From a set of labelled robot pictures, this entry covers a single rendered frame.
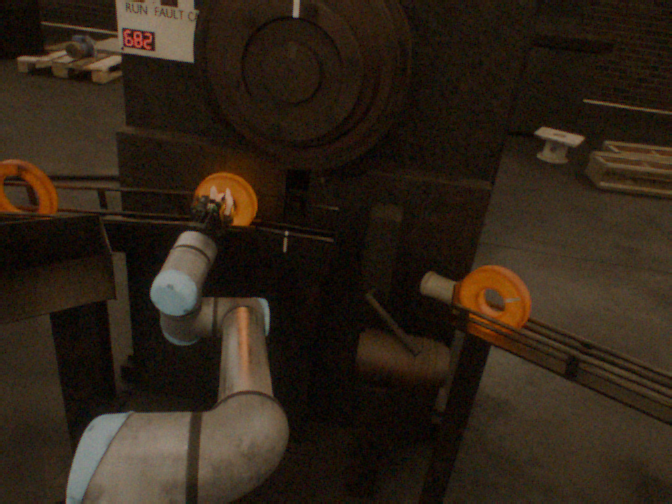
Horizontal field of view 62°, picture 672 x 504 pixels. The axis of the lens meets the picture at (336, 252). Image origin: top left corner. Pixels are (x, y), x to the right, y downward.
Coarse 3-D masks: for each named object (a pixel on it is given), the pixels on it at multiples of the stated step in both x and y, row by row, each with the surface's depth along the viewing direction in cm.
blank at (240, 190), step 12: (204, 180) 139; (216, 180) 137; (228, 180) 137; (240, 180) 138; (204, 192) 139; (240, 192) 138; (252, 192) 139; (240, 204) 139; (252, 204) 139; (240, 216) 141; (252, 216) 140
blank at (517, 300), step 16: (480, 272) 121; (496, 272) 119; (512, 272) 119; (464, 288) 125; (480, 288) 122; (496, 288) 120; (512, 288) 117; (464, 304) 127; (480, 304) 125; (512, 304) 118; (528, 304) 118; (480, 320) 125; (512, 320) 119
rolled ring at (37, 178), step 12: (0, 168) 142; (12, 168) 142; (24, 168) 142; (36, 168) 144; (0, 180) 145; (36, 180) 143; (48, 180) 145; (0, 192) 148; (48, 192) 144; (0, 204) 148; (48, 204) 146
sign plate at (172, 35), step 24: (120, 0) 130; (144, 0) 129; (192, 0) 128; (120, 24) 133; (144, 24) 132; (168, 24) 131; (192, 24) 131; (120, 48) 136; (144, 48) 134; (168, 48) 134; (192, 48) 133
